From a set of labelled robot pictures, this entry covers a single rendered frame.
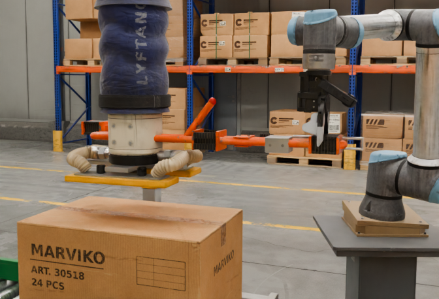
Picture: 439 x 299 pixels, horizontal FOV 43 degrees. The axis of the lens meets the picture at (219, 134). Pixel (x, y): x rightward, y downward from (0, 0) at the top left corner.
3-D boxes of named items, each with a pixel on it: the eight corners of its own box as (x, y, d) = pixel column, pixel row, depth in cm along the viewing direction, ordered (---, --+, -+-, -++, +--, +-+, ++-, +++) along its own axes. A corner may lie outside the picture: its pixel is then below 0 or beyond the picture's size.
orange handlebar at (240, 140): (58, 140, 181) (58, 129, 181) (106, 132, 209) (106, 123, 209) (345, 152, 151) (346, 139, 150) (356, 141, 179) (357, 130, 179)
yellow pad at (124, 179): (63, 181, 168) (63, 165, 168) (82, 176, 178) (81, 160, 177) (165, 188, 157) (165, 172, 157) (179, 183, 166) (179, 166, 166)
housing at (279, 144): (264, 153, 158) (264, 137, 158) (270, 149, 164) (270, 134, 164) (288, 153, 156) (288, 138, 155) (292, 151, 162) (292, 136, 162)
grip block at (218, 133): (190, 150, 164) (190, 130, 163) (202, 146, 173) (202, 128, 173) (217, 151, 161) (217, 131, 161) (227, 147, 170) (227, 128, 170)
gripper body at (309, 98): (302, 112, 161) (303, 70, 160) (332, 113, 158) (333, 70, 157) (296, 113, 154) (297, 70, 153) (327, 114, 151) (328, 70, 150)
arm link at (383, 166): (377, 185, 242) (381, 145, 239) (413, 194, 230) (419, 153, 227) (358, 190, 232) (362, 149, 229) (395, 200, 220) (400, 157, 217)
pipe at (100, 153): (67, 169, 170) (66, 151, 169) (109, 158, 193) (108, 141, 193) (168, 175, 159) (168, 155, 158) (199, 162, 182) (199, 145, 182)
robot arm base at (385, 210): (357, 205, 244) (359, 183, 243) (401, 210, 241) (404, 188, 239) (360, 218, 226) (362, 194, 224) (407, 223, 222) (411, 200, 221)
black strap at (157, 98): (83, 108, 167) (83, 94, 167) (121, 104, 189) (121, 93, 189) (151, 109, 160) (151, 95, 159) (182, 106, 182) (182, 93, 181)
